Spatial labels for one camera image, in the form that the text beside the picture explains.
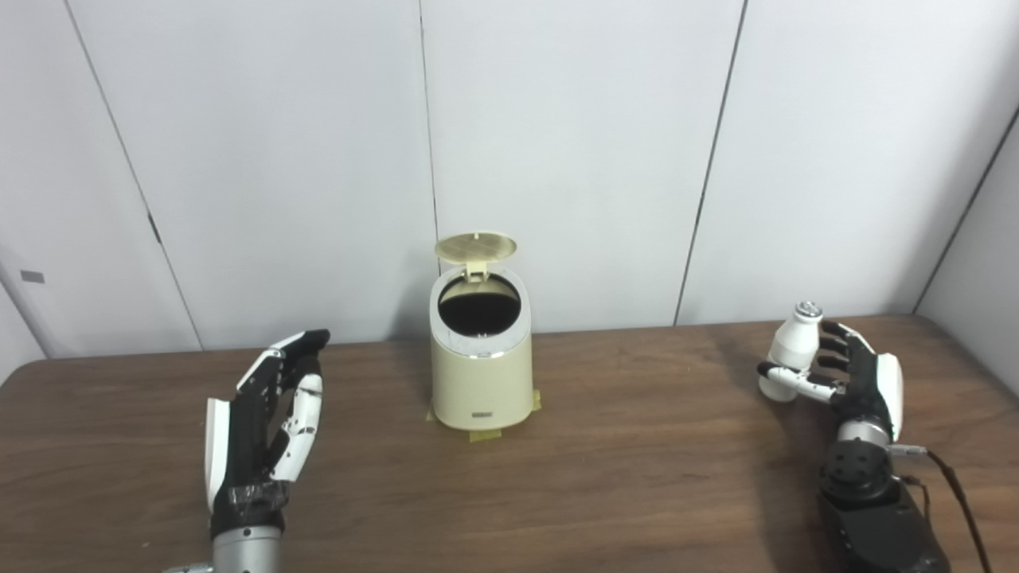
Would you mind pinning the white and black right hand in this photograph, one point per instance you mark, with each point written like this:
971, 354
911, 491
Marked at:
868, 390

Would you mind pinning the round cream bin lid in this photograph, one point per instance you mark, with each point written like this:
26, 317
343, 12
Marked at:
475, 247

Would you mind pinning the small grey wall label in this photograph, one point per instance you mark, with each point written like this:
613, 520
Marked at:
32, 277

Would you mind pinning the small white plastic bottle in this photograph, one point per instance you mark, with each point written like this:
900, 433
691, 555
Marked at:
792, 346

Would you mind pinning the white and black left hand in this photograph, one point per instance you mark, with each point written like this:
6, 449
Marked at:
243, 446

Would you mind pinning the cream-colored bin body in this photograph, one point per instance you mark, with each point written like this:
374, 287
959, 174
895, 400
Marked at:
482, 386

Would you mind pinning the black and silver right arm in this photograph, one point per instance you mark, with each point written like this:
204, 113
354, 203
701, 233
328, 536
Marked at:
872, 509

